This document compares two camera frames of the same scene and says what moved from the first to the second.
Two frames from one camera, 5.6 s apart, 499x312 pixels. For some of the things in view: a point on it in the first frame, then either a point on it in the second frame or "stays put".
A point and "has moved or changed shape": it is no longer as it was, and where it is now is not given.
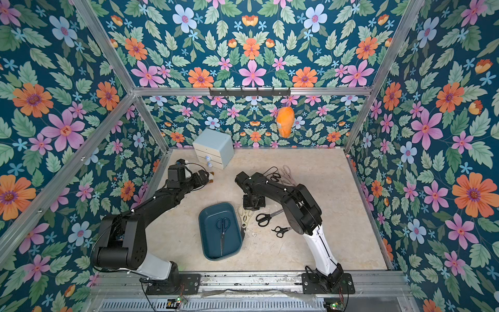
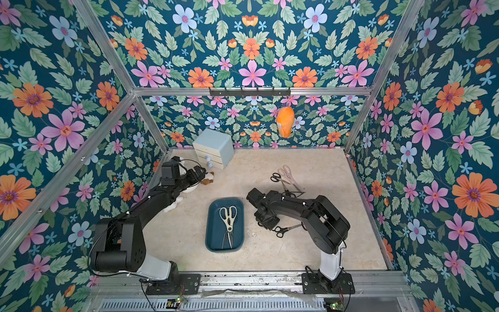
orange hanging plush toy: [286, 120] stays put
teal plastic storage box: [220, 231] has moved or changed shape
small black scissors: [280, 231] stays put
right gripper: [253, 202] -> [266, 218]
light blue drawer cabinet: [214, 148] stays put
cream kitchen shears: [244, 215] -> [229, 217]
